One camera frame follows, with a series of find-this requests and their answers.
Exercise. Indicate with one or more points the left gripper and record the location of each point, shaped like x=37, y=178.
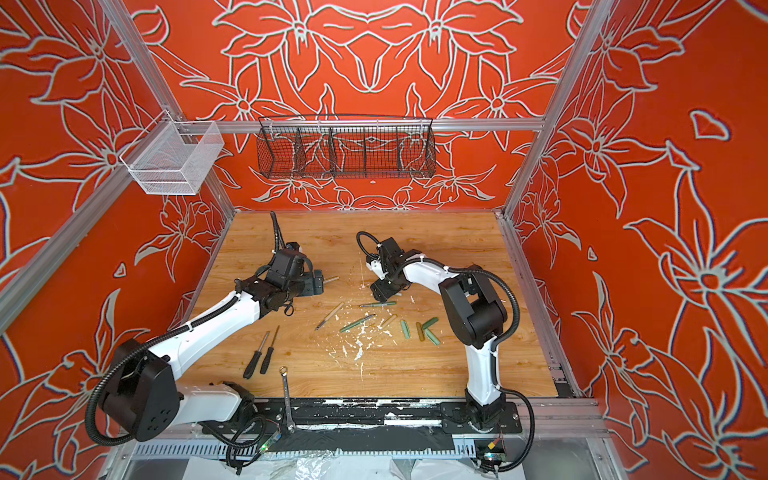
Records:
x=311, y=288

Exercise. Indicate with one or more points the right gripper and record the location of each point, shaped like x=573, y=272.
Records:
x=378, y=292

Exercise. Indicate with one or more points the dark green pen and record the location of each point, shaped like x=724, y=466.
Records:
x=357, y=323
x=377, y=304

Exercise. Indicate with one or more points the light green cap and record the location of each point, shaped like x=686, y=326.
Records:
x=432, y=337
x=405, y=329

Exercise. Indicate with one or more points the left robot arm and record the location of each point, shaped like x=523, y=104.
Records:
x=138, y=397

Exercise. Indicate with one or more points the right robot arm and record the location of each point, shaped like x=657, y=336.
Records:
x=481, y=310

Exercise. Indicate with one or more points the beige pen cap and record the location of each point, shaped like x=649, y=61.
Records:
x=388, y=321

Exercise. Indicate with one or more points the dark green pen cap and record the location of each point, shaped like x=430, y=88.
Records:
x=430, y=322

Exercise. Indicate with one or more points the black screwdriver left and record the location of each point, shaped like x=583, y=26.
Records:
x=253, y=362

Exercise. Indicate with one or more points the black screwdriver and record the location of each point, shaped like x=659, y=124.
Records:
x=269, y=353
x=253, y=362

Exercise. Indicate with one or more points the black screwdriver right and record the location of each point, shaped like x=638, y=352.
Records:
x=269, y=353

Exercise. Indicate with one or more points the metal wrench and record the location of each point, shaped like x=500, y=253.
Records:
x=288, y=412

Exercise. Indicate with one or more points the clear plastic bin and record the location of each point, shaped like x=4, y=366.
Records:
x=173, y=158

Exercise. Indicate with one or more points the black wire basket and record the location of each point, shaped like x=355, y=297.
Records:
x=352, y=147

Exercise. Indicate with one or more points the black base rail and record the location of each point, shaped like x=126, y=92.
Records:
x=451, y=416

